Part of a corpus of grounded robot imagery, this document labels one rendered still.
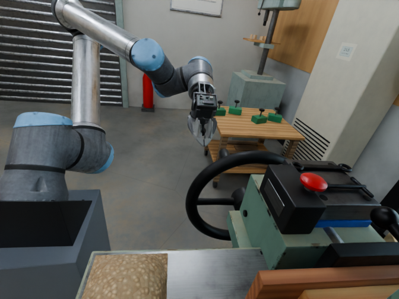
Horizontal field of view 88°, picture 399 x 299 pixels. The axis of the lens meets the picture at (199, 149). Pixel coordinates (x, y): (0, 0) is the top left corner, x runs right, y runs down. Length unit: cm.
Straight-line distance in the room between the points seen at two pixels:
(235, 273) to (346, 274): 12
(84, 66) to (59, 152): 44
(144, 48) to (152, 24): 232
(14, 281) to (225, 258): 67
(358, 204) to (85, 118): 88
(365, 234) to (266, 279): 17
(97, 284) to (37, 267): 53
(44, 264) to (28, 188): 22
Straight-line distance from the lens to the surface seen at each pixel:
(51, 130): 78
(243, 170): 174
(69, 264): 76
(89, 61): 109
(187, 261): 31
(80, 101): 98
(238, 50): 323
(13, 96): 367
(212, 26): 310
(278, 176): 29
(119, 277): 26
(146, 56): 69
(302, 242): 29
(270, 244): 31
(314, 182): 28
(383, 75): 170
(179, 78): 78
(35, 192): 73
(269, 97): 250
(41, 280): 85
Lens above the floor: 117
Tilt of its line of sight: 31 degrees down
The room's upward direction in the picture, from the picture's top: 8 degrees clockwise
